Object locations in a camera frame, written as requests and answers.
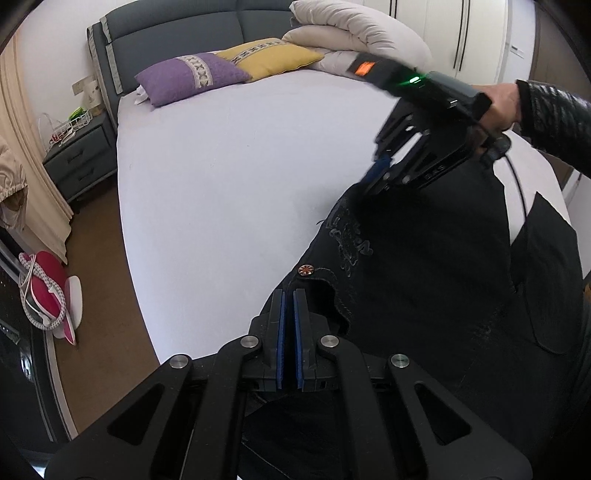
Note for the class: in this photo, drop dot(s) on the black denim pants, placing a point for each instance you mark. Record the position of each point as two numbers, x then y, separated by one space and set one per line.
497 316

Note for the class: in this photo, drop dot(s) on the grey upholstered headboard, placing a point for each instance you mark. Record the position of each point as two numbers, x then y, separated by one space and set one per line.
139 34

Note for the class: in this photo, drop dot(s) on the yellow pillow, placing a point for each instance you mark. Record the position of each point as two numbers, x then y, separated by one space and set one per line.
268 57

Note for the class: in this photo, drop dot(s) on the beige folded duvet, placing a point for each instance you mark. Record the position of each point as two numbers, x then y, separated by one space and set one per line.
340 30

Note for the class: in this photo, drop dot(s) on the white wall outlet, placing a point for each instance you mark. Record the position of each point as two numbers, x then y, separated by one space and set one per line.
85 85

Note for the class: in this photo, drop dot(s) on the person's right hand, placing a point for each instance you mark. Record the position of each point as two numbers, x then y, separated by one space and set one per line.
505 109

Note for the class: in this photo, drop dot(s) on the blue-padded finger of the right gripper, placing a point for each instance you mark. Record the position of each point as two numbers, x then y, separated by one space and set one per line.
378 174

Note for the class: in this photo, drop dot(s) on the white wardrobe doors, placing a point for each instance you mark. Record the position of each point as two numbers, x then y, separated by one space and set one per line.
476 41

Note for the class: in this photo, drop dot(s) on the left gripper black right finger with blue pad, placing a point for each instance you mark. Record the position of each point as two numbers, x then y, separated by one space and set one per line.
313 369

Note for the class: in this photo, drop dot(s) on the purple pillow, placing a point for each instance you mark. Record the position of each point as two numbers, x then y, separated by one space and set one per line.
182 77

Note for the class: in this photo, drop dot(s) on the beige curtain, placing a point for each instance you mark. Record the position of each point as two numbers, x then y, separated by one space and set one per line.
47 214

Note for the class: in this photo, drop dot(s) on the white wire basket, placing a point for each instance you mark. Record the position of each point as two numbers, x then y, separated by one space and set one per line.
54 132

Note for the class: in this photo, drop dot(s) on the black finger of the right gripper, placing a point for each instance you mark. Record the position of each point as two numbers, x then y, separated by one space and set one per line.
405 121

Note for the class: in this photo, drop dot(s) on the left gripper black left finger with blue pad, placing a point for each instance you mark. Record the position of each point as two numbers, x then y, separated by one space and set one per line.
269 328

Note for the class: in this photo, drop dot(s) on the red and white slippers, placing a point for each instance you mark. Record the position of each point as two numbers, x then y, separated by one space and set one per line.
51 300

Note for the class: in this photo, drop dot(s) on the grey bedside nightstand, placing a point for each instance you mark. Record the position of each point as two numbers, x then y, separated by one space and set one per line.
85 160

